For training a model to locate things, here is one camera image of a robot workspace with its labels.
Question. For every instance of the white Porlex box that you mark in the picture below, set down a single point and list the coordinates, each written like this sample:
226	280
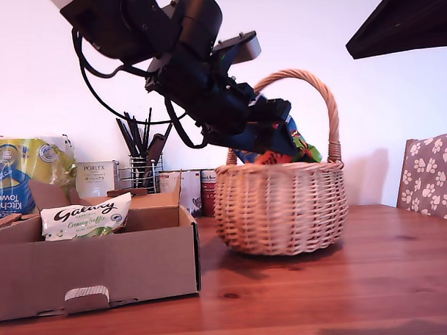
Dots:
93	174

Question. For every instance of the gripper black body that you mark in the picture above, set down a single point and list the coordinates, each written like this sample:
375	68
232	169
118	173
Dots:
206	98

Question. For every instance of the brown cardboard box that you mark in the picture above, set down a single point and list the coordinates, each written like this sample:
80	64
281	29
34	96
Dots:
102	260

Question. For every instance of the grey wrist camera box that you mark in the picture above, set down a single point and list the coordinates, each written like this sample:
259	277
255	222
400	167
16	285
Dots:
247	49

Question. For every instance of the blue Terry's mini eggs bag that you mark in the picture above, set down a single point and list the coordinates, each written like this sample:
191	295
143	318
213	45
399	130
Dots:
307	150

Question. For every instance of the black chopstick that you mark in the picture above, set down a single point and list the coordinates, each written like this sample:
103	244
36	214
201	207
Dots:
166	134
132	133
125	138
135	137
148	133

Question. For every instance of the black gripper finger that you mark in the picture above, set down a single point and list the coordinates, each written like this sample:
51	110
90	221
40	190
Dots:
259	140
271	110
416	17

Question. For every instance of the white labelled tin can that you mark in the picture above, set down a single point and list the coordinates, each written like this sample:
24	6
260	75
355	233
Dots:
191	190
169	182

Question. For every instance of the red labelled tin can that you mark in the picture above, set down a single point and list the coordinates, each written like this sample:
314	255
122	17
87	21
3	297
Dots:
207	190

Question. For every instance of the kitchen towel pack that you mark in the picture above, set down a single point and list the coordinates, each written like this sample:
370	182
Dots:
10	164

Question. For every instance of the dark brown wooden utensil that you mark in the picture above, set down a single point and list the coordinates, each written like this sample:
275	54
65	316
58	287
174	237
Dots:
156	148

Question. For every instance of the chair with paw print cover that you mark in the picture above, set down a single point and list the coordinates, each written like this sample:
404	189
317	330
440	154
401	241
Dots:
429	175

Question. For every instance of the white Galaxy truffle eggs bag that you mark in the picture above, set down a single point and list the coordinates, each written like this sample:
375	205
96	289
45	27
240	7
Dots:
85	216

